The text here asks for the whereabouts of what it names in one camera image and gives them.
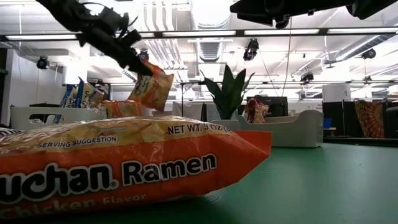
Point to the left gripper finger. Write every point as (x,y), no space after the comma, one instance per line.
(136,66)

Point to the red-orange ramen soup pack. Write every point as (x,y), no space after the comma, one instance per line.
(152,90)
(121,109)

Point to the blue soy sauce ramen pack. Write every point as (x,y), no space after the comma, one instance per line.
(88,96)
(69,96)

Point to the maroon roast beef ramen pack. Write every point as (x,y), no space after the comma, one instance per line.
(255,110)

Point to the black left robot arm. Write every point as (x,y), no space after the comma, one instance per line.
(62,12)

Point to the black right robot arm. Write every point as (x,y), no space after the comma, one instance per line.
(373,7)

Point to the black ceiling spotlight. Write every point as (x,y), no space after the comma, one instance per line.
(307,76)
(144,56)
(369,53)
(251,49)
(43,62)

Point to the tall white storage bin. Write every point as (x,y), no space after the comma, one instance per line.
(87,114)

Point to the potted snake plant white pot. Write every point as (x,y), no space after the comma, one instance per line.
(228,93)

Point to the black background monitor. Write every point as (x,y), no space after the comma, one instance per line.
(275,107)

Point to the low light grey bin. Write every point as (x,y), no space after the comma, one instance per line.
(295,130)

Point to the black partition panel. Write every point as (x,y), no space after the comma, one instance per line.
(337,115)

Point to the small blue box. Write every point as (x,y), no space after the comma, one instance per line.
(327,123)

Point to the orange patterned tapestry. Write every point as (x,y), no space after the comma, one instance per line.
(370,118)

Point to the green table mat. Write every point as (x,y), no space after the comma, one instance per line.
(311,186)

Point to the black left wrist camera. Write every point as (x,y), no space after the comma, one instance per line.
(115,20)

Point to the silver ventilation duct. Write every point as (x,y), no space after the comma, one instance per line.
(210,49)

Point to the black overhead light rail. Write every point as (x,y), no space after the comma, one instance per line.
(323,31)

